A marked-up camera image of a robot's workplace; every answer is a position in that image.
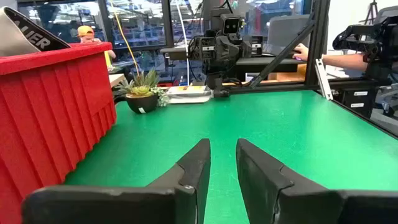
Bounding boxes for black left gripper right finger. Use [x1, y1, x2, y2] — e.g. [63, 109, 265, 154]
[235, 138, 398, 224]

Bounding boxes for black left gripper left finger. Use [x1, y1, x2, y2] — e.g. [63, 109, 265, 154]
[21, 138, 211, 224]

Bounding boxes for beige shorts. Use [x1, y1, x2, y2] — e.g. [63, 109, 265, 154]
[0, 6, 72, 57]

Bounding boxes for red plastic laundry bin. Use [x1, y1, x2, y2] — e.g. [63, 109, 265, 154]
[0, 42, 118, 224]

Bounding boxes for black desk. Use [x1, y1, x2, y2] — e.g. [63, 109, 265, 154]
[160, 46, 307, 82]

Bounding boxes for clear package with orange label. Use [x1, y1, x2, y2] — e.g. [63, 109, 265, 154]
[165, 85, 214, 105]

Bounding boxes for green table mat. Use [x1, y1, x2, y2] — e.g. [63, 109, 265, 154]
[63, 90, 398, 224]

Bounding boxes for succulent plant in black pot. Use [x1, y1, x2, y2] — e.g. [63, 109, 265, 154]
[116, 68, 170, 114]

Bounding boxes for black control box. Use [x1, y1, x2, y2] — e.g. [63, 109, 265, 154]
[337, 86, 377, 118]

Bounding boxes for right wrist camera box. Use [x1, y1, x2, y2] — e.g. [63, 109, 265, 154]
[222, 14, 243, 35]

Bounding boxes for white cable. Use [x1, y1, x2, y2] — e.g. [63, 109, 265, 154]
[175, 0, 191, 86]

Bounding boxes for silver metal bracket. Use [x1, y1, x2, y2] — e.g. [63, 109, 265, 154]
[314, 58, 334, 101]

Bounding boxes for yellow power cable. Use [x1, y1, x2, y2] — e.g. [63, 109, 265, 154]
[109, 0, 141, 76]

